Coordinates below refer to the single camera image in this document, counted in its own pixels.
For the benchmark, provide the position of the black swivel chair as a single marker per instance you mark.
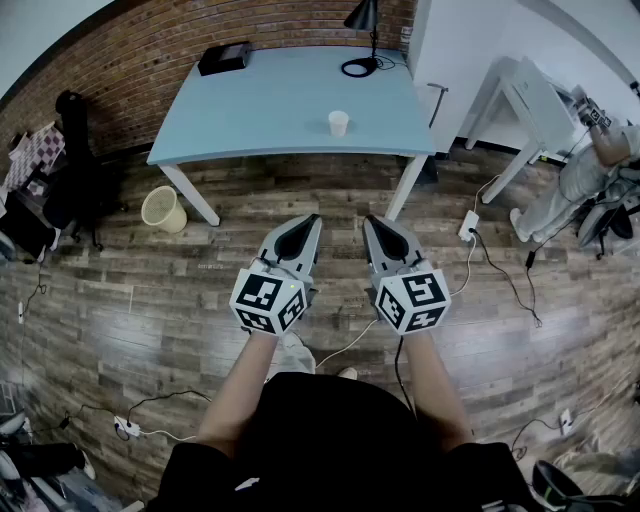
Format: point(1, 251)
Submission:
point(597, 220)

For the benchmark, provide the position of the white power strip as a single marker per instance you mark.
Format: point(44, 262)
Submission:
point(131, 429)
point(21, 310)
point(470, 224)

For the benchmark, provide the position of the white desk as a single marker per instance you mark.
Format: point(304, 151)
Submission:
point(530, 95)

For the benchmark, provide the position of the grey T-shaped tool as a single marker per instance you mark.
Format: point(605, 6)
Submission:
point(440, 102)

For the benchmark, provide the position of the person's left leg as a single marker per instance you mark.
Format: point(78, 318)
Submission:
point(295, 352)

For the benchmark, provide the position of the cream wastebasket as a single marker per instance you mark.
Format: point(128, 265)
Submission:
point(159, 207)

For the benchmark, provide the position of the black desk lamp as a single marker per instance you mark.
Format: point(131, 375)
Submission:
point(361, 12)

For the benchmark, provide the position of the person's black shirt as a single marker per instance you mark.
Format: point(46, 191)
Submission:
point(340, 440)

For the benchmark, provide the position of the person's right forearm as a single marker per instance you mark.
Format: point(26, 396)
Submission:
point(435, 390)

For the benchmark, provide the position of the white paper cup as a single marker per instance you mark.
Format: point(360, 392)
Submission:
point(338, 124)

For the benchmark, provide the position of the person's right white shoe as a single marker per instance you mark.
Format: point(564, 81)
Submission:
point(348, 373)

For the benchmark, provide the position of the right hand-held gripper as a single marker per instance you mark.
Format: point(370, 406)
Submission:
point(410, 300)

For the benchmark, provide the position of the black power adapter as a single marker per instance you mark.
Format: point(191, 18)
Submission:
point(530, 257)

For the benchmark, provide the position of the black office chair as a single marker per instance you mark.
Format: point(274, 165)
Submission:
point(75, 150)

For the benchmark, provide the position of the checkered cloth table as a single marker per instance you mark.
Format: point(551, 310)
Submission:
point(42, 145)

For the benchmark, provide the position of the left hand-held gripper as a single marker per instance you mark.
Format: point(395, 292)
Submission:
point(270, 300)

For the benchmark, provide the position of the person's left forearm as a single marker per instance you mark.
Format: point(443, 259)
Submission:
point(240, 390)

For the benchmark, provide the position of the black box device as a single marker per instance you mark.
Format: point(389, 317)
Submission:
point(225, 57)

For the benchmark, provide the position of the light blue table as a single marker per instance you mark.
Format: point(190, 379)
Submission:
point(280, 110)

